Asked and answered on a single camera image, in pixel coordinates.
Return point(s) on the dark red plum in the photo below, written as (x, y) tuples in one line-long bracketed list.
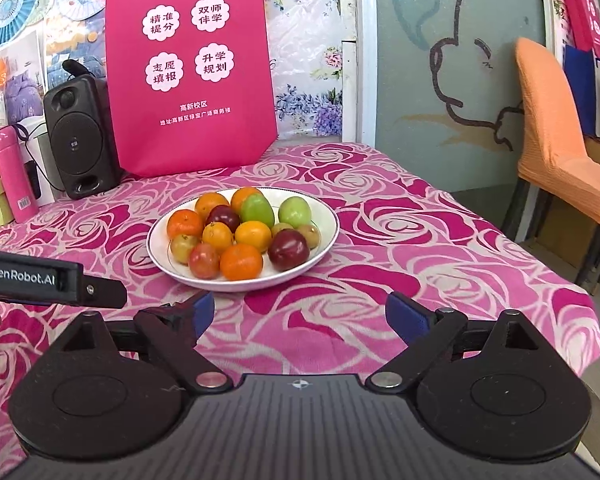
[(288, 251), (223, 216)]

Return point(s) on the orange mandarin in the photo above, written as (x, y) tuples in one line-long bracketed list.
[(185, 223), (252, 236), (240, 197), (241, 262), (210, 203)]

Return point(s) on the orange covered chair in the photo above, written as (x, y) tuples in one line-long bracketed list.
[(550, 135)]

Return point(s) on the pink thermos bottle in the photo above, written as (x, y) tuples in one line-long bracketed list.
[(12, 175)]

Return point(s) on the white box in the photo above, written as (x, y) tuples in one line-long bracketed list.
[(46, 152)]

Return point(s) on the purple bedding poster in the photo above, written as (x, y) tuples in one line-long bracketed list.
[(22, 95)]

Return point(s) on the small yellow-orange mandarin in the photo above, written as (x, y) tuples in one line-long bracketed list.
[(217, 237)]

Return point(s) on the pink tote bag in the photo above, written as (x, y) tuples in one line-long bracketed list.
[(190, 135)]

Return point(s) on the brown cardboard box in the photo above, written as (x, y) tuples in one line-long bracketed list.
[(570, 235)]

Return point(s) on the brown-green kiwi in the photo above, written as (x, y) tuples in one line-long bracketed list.
[(311, 236), (280, 228)]

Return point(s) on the black speaker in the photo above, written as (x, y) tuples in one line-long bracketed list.
[(75, 145)]

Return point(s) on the red-yellow plum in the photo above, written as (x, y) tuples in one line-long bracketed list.
[(182, 249)]

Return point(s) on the blue bag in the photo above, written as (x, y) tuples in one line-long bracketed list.
[(580, 90)]

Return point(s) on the green mango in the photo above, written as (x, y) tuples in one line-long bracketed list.
[(295, 211), (257, 211)]

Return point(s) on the black microphone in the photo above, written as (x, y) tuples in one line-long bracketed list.
[(74, 69)]

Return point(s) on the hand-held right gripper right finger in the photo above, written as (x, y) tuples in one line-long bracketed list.
[(407, 317)]

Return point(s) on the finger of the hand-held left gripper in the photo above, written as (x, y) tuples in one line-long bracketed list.
[(105, 292)]

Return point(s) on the red cherry tomato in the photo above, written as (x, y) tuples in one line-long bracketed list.
[(204, 261)]

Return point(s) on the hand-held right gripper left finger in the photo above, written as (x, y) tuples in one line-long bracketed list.
[(203, 315)]

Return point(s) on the pink rose tablecloth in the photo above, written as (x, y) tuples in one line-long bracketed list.
[(405, 240)]

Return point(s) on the white plate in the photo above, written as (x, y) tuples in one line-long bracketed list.
[(325, 220)]

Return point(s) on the blue bedding poster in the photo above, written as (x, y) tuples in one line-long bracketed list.
[(80, 45)]

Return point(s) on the floral wall sticker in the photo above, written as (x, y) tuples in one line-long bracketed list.
[(310, 60)]

